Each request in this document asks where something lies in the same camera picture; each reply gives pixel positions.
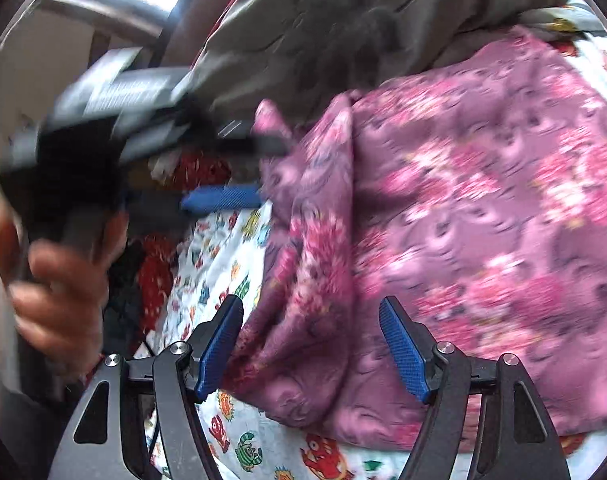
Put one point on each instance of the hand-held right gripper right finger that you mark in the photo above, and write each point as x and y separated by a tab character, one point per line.
403	350

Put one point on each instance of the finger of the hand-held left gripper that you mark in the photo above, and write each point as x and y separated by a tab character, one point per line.
223	197
263	144

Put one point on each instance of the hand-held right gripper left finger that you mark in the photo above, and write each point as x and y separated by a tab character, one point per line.
221	350

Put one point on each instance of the pink floral garment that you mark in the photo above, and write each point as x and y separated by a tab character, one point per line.
458	210

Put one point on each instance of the person's left hand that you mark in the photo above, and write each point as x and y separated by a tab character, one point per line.
63	300

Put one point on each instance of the white cartoon print bedsheet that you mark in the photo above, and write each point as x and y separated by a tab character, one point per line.
223	260

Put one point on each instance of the dark fuzzy cloth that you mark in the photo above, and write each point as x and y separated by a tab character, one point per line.
343	35

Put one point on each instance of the grey cloth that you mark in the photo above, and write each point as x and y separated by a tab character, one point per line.
458	5

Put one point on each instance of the dark curved rail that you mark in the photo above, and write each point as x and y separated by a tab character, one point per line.
108	2

